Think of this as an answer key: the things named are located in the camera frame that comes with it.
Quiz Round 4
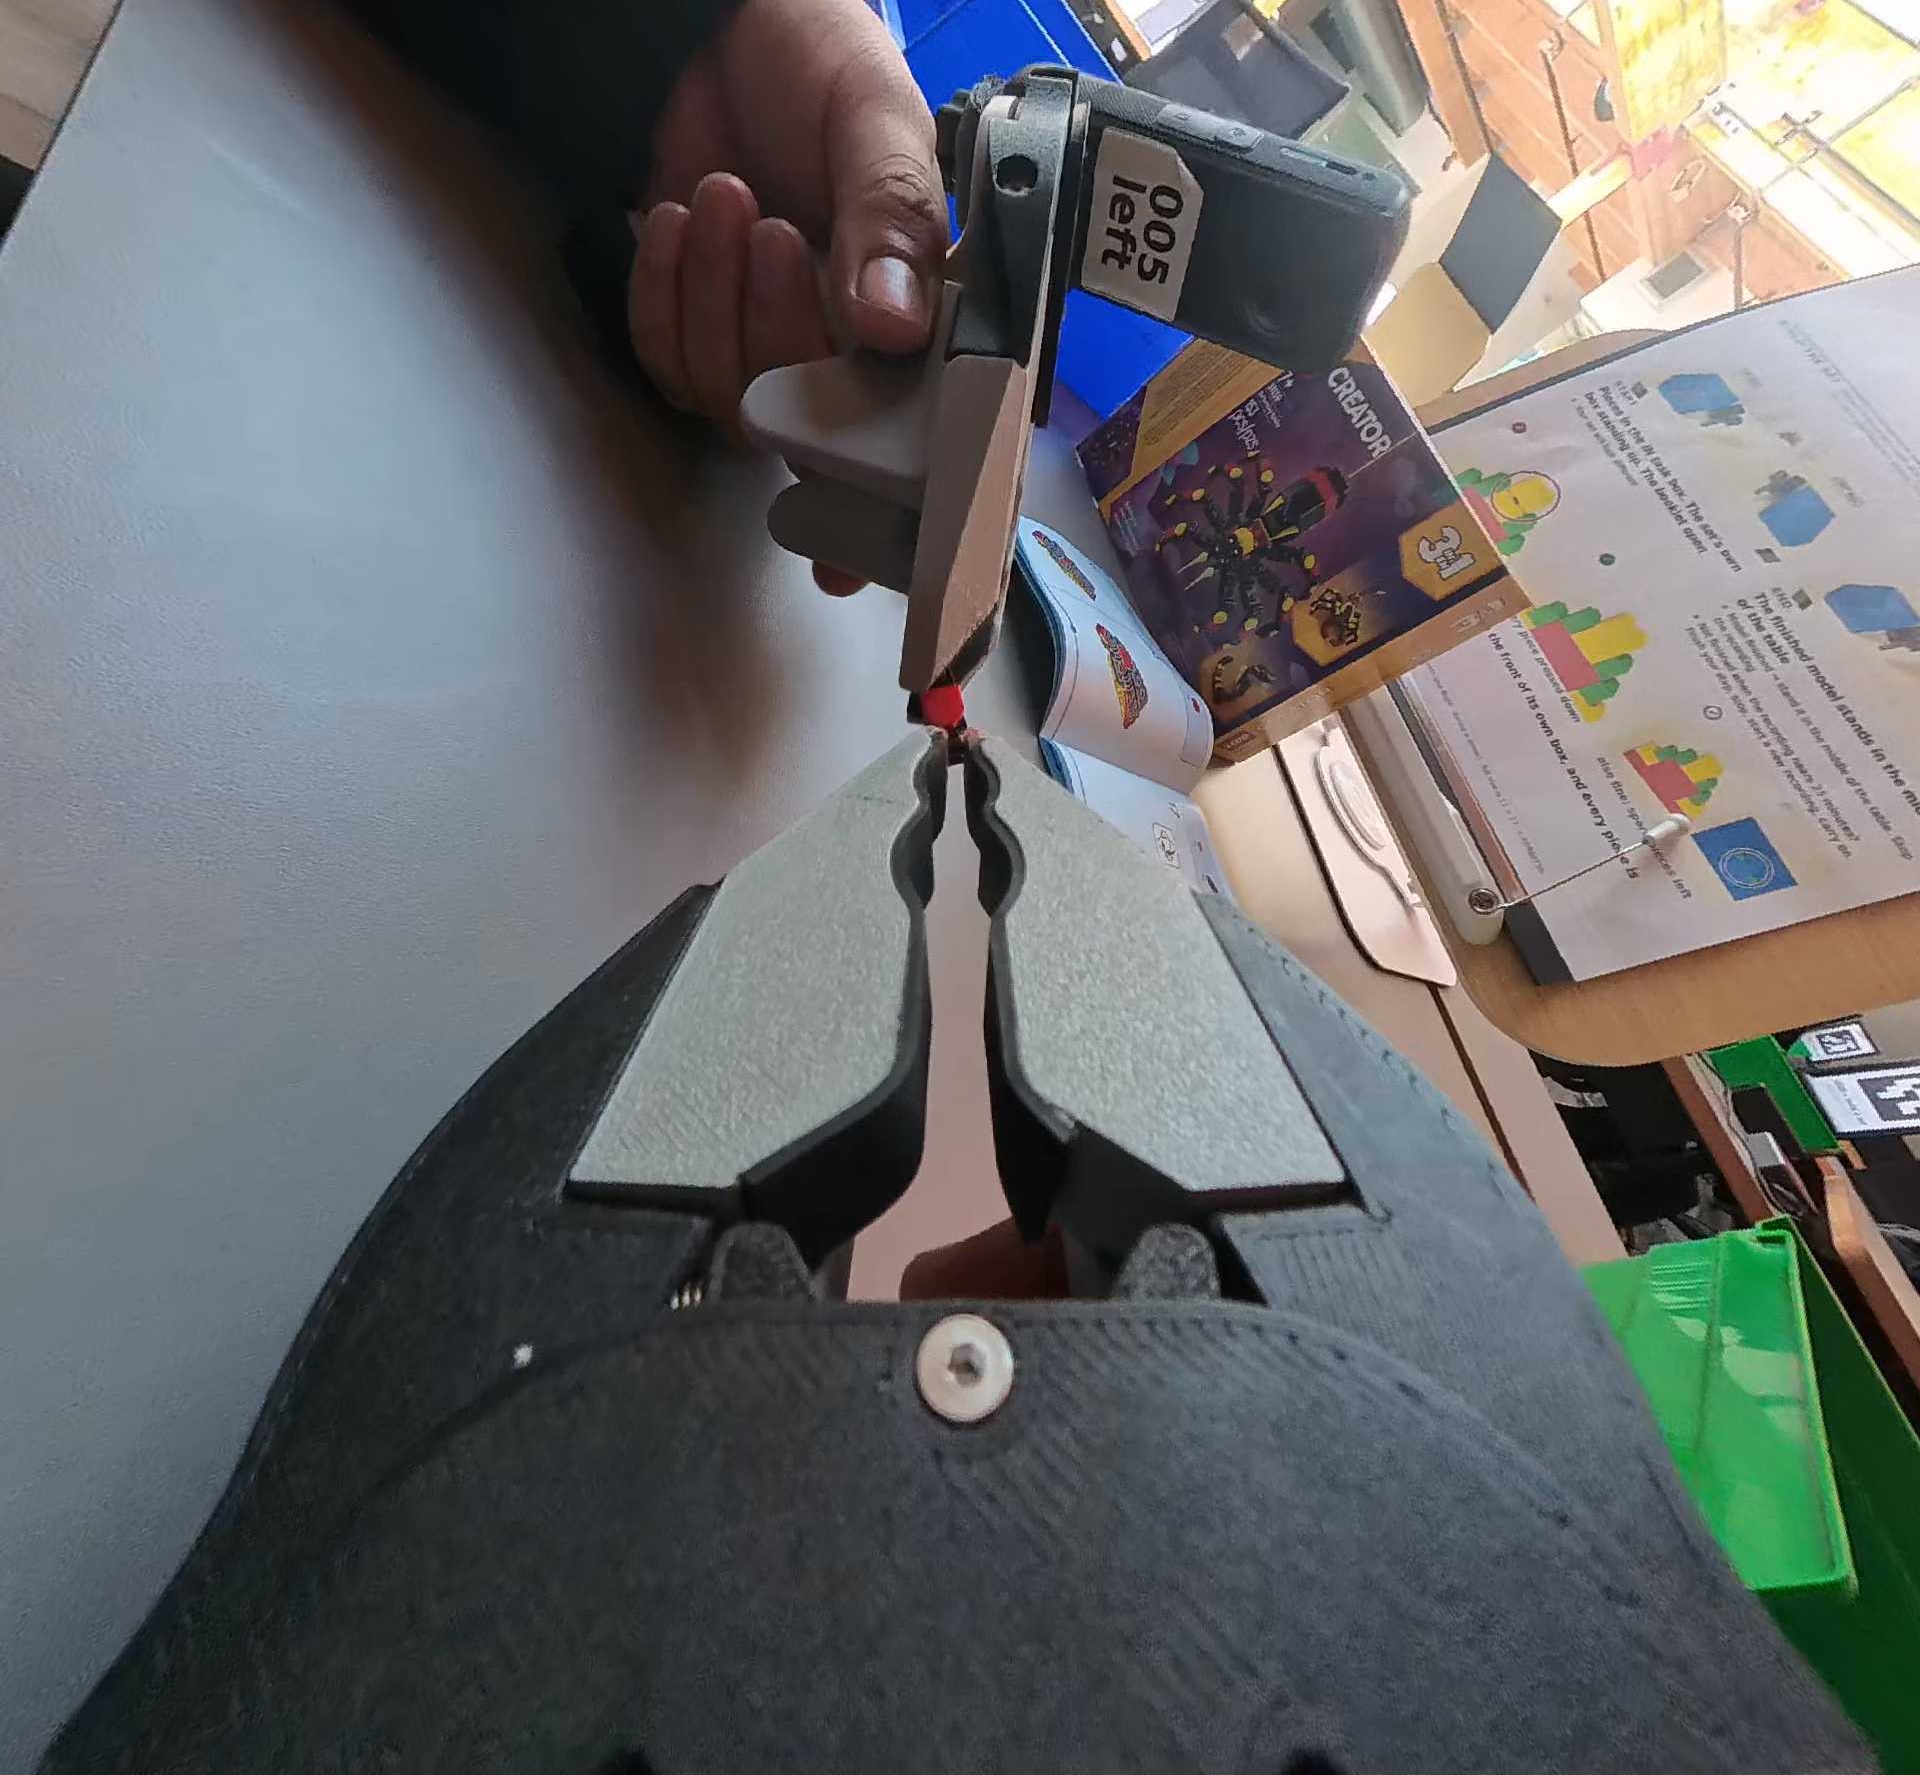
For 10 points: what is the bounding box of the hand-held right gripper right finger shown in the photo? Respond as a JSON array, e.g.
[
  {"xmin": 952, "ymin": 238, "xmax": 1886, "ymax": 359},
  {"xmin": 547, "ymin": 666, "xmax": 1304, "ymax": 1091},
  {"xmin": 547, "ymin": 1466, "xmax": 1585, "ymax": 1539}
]
[{"xmin": 959, "ymin": 737, "xmax": 1350, "ymax": 1244}]

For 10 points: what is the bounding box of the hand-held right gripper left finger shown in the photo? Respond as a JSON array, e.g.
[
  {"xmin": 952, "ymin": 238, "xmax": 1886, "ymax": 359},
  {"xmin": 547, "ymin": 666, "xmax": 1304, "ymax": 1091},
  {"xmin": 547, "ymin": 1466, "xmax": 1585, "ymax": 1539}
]
[{"xmin": 565, "ymin": 731, "xmax": 946, "ymax": 1269}]

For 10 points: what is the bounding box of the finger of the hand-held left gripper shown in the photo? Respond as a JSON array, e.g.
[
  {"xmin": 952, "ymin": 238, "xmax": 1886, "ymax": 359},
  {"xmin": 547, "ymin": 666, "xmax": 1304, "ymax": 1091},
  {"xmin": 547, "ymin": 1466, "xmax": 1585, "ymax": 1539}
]
[{"xmin": 897, "ymin": 357, "xmax": 1041, "ymax": 698}]

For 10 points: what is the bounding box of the white lego instruction booklet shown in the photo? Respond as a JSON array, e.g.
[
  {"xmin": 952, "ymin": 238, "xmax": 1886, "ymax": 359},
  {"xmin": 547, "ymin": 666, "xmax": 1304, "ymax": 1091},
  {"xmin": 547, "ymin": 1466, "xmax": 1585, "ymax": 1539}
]
[{"xmin": 1012, "ymin": 512, "xmax": 1221, "ymax": 798}]

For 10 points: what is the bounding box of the purple lego set box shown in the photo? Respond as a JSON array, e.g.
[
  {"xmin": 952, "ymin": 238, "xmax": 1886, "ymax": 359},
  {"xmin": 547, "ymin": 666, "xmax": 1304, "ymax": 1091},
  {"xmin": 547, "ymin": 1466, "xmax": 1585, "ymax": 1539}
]
[{"xmin": 1072, "ymin": 337, "xmax": 1536, "ymax": 765}]

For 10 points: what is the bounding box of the person's left hand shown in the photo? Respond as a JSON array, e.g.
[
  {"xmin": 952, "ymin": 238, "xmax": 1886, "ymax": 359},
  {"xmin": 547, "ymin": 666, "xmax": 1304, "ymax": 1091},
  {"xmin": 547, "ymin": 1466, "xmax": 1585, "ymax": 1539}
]
[{"xmin": 626, "ymin": 0, "xmax": 954, "ymax": 424}]

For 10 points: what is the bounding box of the black chair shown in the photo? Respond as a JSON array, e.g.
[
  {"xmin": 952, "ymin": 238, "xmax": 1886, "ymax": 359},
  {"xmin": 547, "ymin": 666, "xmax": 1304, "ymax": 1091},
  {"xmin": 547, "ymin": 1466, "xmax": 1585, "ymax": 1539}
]
[{"xmin": 1167, "ymin": 0, "xmax": 1354, "ymax": 140}]

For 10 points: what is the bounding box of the white printed paper sheet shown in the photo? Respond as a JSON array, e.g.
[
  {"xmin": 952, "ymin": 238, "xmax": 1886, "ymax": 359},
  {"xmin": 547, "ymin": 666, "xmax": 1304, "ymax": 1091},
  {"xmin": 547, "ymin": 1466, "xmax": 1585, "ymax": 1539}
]
[{"xmin": 1041, "ymin": 737, "xmax": 1242, "ymax": 909}]

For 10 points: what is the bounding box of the white clip bar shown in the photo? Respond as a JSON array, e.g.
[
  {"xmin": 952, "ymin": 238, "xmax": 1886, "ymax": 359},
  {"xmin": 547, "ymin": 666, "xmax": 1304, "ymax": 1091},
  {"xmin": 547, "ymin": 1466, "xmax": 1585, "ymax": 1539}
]
[{"xmin": 1383, "ymin": 684, "xmax": 1511, "ymax": 949}]

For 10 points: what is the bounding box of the white instruction poster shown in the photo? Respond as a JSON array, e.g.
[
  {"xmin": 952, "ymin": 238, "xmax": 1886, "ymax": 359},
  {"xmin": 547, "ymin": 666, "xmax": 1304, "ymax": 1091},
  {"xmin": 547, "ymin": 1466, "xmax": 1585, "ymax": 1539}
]
[{"xmin": 1421, "ymin": 262, "xmax": 1920, "ymax": 983}]

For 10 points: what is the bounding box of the wooden poster board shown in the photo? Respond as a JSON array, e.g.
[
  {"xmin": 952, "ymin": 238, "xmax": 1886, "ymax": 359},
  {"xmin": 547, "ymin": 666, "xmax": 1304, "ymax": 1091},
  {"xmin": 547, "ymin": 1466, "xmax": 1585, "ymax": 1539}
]
[{"xmin": 1412, "ymin": 324, "xmax": 1920, "ymax": 1069}]

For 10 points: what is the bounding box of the green plastic bin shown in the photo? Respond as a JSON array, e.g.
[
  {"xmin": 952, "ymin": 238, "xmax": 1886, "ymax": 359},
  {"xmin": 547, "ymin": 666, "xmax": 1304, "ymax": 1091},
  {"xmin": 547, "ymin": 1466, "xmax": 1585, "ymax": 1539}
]
[
  {"xmin": 1699, "ymin": 1033, "xmax": 1850, "ymax": 1159},
  {"xmin": 1581, "ymin": 1211, "xmax": 1920, "ymax": 1775}
]

